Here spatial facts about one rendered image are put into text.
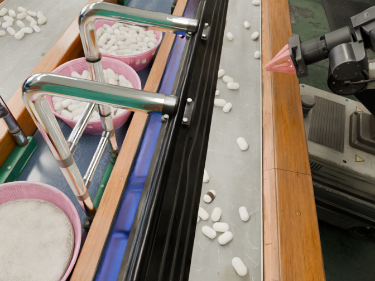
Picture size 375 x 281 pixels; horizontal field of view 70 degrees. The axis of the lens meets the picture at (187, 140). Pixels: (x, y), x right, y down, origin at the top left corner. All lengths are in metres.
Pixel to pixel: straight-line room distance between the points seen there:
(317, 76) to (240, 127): 1.72
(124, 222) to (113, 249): 0.02
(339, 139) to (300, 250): 0.75
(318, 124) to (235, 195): 0.73
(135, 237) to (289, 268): 0.44
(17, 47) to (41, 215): 0.59
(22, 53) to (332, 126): 1.21
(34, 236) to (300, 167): 0.61
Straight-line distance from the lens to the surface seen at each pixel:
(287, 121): 0.81
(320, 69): 2.52
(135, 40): 1.03
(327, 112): 1.38
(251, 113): 0.82
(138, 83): 0.82
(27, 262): 0.63
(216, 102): 0.79
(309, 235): 0.65
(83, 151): 0.79
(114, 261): 0.23
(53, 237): 0.64
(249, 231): 0.63
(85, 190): 0.52
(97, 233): 0.58
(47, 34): 1.09
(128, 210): 0.25
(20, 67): 0.97
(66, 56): 0.96
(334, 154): 1.23
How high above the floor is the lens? 1.31
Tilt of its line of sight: 53 degrees down
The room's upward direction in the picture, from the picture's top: 10 degrees clockwise
